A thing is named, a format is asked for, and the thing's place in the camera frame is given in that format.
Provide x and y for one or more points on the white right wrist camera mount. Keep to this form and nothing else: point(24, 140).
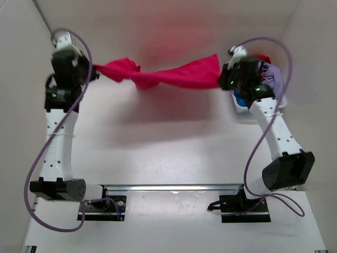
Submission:
point(236, 52)

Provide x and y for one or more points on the crimson red t-shirt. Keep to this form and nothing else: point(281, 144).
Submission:
point(200, 74)

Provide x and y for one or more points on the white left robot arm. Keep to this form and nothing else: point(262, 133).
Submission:
point(62, 89)

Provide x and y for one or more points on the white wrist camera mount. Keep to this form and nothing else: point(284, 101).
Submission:
point(65, 43)
point(236, 52)

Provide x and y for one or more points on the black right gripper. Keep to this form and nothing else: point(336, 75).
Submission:
point(226, 73)

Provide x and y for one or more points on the aluminium table edge rail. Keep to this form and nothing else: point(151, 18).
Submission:
point(172, 187)

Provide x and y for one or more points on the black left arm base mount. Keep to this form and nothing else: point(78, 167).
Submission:
point(107, 210)

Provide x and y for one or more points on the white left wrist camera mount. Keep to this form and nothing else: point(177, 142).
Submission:
point(65, 43)

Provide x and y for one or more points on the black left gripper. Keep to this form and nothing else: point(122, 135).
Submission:
point(93, 76)

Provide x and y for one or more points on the lavender t-shirt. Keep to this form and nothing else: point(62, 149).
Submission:
point(271, 76)

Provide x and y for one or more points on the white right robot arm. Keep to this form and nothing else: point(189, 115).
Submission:
point(260, 85)

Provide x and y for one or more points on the red t-shirt in basket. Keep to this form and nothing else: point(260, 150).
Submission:
point(264, 58)

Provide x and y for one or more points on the blue t-shirt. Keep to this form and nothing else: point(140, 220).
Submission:
point(240, 101)

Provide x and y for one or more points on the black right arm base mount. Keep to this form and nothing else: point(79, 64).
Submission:
point(237, 208)

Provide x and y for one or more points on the white plastic laundry basket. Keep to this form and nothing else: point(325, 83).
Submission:
point(245, 110)

